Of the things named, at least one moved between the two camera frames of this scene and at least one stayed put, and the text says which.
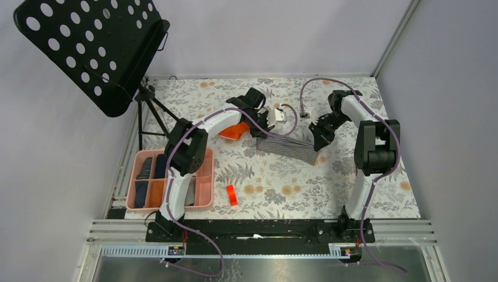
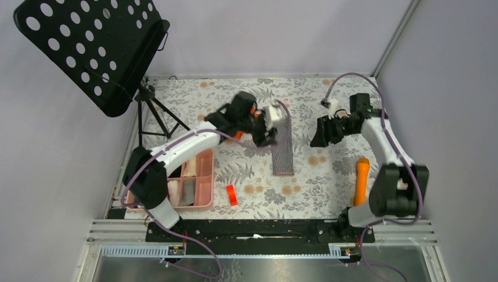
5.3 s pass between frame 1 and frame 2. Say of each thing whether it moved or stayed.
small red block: stayed
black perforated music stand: stayed
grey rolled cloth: stayed
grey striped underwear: moved
